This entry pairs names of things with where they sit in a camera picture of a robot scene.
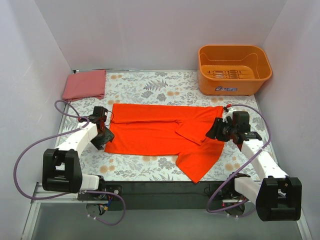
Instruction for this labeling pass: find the folded pink t shirt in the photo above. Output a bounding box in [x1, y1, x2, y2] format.
[62, 69, 106, 102]

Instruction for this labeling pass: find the orange t shirt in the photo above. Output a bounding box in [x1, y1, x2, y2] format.
[104, 103, 225, 183]

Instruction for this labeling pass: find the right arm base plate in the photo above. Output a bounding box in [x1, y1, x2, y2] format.
[213, 186, 246, 204]

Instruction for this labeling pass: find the floral table mat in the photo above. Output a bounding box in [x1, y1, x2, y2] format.
[60, 71, 268, 181]

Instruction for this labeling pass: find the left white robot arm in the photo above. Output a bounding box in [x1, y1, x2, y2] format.
[42, 106, 115, 200]

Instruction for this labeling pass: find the purple cable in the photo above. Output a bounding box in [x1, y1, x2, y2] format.
[13, 99, 127, 226]
[206, 103, 272, 219]

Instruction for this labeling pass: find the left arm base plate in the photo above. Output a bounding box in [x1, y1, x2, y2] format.
[77, 184, 123, 202]

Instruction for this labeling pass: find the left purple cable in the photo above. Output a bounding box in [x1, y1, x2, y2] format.
[13, 99, 127, 226]

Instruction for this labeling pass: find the orange plastic basket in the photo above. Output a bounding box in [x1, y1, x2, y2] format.
[197, 45, 273, 96]

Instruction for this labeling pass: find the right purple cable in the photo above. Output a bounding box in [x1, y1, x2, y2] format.
[206, 103, 272, 219]

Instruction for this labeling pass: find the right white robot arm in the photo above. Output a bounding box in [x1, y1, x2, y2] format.
[206, 107, 302, 222]

